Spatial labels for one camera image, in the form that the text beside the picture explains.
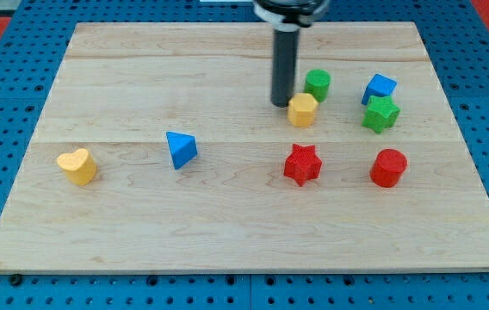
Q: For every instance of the green cylinder block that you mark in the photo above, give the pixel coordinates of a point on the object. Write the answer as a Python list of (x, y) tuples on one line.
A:
[(317, 84)]

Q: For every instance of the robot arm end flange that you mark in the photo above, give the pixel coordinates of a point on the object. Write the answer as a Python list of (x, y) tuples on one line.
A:
[(288, 15)]

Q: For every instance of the yellow hexagon block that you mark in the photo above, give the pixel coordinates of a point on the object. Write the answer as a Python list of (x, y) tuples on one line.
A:
[(302, 109)]

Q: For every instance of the red star block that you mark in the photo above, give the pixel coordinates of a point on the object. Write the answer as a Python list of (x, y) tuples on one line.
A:
[(303, 164)]

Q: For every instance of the blue triangle block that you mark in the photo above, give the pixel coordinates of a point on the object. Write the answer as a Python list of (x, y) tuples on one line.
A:
[(182, 148)]

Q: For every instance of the light wooden board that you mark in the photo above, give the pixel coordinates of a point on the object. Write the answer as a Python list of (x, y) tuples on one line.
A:
[(230, 210)]

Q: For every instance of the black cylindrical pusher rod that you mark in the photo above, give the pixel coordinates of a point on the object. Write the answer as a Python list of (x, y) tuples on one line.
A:
[(284, 61)]

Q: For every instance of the green star block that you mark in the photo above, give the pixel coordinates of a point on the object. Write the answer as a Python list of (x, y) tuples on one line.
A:
[(381, 113)]

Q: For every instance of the red cylinder block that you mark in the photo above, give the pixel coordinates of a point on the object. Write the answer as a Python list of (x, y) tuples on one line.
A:
[(388, 168)]

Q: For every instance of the blue cube block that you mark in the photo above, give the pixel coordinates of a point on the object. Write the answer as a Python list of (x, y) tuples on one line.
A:
[(379, 85)]

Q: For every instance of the yellow heart block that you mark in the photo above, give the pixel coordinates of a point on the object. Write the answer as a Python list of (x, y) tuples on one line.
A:
[(79, 166)]

